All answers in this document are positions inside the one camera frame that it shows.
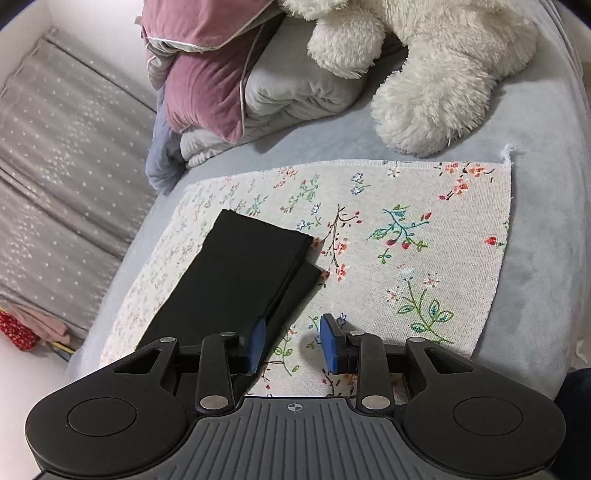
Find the floral cloth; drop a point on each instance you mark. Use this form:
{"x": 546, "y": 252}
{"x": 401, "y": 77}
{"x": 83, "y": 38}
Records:
{"x": 415, "y": 254}

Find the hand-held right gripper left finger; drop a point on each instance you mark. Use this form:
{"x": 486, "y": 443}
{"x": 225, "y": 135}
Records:
{"x": 257, "y": 344}

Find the grey star curtain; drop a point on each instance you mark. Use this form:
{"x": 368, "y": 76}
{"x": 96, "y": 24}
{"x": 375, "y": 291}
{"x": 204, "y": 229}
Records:
{"x": 69, "y": 161}

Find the grey quilt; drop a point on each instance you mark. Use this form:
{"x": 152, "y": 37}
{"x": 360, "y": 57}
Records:
{"x": 295, "y": 87}

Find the pink pillow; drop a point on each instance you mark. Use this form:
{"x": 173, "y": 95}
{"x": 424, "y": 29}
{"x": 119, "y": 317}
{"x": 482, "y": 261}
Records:
{"x": 207, "y": 78}

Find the grey bed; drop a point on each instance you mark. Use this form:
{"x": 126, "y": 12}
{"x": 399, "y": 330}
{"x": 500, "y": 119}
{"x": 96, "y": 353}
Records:
{"x": 540, "y": 230}

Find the red floral garment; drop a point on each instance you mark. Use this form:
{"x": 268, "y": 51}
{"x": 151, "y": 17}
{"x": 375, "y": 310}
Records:
{"x": 16, "y": 330}

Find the person's dark clothing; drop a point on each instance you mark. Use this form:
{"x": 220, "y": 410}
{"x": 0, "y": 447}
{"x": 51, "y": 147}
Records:
{"x": 577, "y": 415}

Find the blue-grey blanket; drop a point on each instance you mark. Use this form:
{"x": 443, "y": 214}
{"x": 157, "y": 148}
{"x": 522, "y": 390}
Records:
{"x": 161, "y": 161}

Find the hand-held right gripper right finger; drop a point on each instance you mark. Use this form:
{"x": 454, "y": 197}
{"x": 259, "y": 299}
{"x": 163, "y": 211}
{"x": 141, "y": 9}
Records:
{"x": 330, "y": 344}

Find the black pants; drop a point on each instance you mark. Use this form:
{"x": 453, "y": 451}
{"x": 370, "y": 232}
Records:
{"x": 231, "y": 277}

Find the white plush toy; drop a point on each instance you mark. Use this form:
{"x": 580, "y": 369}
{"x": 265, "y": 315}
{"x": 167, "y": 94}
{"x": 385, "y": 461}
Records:
{"x": 438, "y": 69}

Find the pink garment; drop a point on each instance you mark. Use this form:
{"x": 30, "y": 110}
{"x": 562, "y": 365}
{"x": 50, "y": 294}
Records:
{"x": 44, "y": 323}

